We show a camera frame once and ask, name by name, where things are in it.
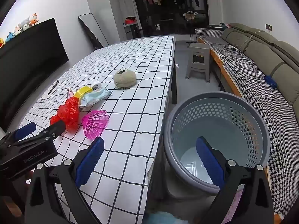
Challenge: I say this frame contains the green sofa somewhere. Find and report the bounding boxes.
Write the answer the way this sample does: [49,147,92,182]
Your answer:
[195,23,299,217]

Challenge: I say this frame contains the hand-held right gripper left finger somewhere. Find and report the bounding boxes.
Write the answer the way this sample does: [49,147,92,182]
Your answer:
[24,136,105,224]

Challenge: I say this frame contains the checked tablecloth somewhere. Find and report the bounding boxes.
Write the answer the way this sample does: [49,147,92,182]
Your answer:
[17,36,176,224]

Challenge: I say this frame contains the pink plastic mesh cup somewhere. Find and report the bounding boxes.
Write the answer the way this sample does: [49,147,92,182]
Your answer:
[82,110,110,140]

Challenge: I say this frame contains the grey desk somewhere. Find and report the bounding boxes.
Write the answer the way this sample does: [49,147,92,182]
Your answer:
[123,23,141,40]

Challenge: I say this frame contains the row of plush toys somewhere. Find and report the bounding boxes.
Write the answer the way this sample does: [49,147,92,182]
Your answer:
[0,13,39,48]

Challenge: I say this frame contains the grey plastic stool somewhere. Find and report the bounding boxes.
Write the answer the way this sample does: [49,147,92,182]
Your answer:
[186,43,211,83]

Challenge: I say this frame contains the light blue cloth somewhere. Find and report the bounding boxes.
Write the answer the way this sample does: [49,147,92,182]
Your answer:
[145,211,183,224]

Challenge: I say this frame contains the yellow plastic wrapper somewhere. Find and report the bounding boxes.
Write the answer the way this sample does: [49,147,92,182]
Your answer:
[73,85,94,98]

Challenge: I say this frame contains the red plastic bag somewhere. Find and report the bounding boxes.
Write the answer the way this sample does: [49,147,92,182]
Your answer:
[50,97,80,132]

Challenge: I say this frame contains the small blue object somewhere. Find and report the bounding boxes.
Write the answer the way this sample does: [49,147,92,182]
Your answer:
[264,75,278,88]

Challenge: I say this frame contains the black clothes stand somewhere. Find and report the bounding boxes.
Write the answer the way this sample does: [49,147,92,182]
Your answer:
[186,10,199,48]

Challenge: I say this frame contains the black television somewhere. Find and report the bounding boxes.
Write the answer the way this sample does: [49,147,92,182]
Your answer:
[0,18,70,131]

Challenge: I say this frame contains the beige round pouch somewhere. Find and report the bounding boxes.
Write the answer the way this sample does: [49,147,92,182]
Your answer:
[113,68,138,89]

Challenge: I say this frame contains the houndstooth sofa cover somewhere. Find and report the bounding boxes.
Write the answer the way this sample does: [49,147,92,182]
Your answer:
[195,28,299,216]

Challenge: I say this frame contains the white cable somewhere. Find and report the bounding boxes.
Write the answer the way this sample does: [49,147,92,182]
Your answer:
[238,29,269,49]

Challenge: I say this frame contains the black pen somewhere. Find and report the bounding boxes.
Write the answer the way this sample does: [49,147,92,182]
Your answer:
[47,80,60,96]

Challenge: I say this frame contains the leaning mirror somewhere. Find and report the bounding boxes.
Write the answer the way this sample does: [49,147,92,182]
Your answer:
[78,13,109,50]

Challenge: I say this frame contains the light blue wipes packet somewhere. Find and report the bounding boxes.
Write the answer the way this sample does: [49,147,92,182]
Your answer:
[79,88,112,108]

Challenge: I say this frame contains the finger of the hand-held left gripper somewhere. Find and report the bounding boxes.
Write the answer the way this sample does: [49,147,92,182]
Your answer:
[0,122,37,148]
[38,120,66,143]

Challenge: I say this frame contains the grey perforated plastic basket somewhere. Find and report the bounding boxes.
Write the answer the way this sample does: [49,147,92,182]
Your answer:
[164,92,271,195]

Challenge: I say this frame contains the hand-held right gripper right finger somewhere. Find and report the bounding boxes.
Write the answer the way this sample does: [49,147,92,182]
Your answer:
[196,136,274,224]

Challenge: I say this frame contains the beige garment on hanger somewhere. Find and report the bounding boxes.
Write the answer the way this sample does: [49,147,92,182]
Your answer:
[183,10,199,21]

